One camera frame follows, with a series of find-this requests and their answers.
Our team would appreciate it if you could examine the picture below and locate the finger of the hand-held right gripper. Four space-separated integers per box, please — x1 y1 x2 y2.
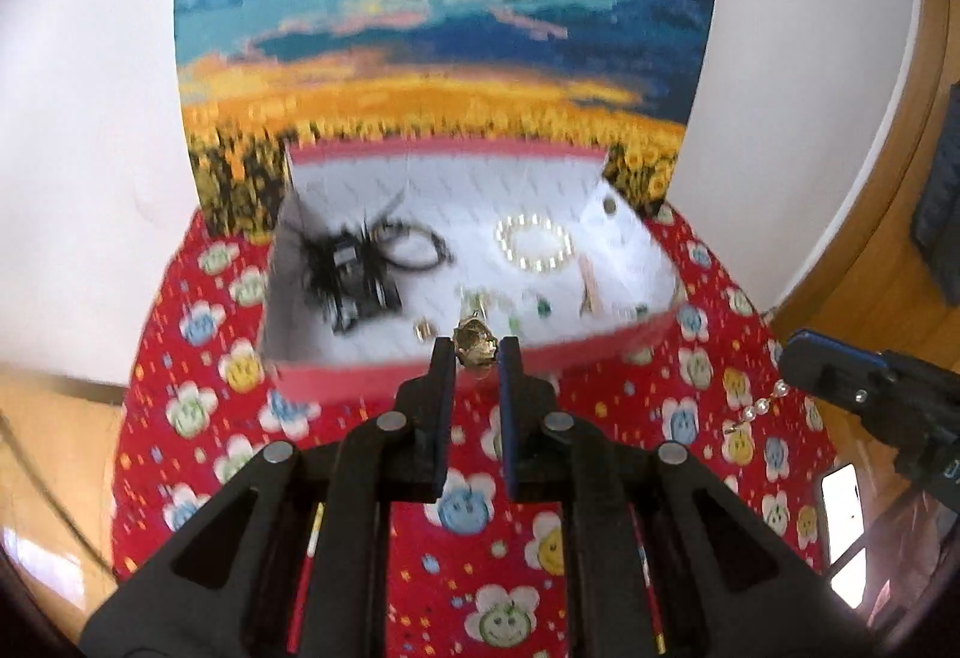
778 330 901 423

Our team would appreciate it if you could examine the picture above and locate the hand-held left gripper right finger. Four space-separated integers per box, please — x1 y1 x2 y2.
499 335 875 658

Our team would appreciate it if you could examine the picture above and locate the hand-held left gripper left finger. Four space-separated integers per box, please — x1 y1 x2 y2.
86 337 458 658

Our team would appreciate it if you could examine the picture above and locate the gold and green brooch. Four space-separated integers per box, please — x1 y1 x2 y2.
457 286 520 329

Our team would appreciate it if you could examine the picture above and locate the pink cardboard box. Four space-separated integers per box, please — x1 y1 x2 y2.
259 136 687 404

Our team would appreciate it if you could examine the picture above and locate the white pearl bracelet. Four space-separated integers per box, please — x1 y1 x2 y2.
493 214 575 275

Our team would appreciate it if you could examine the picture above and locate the bronze tower keychain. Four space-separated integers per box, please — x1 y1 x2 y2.
576 253 605 318

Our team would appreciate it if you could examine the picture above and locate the dark grey object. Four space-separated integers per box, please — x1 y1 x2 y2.
911 158 960 288

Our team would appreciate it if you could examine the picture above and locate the red floral tablecloth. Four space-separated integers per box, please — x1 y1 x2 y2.
111 200 841 658

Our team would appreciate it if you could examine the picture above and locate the black hair tie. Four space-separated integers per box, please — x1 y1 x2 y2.
371 219 456 273

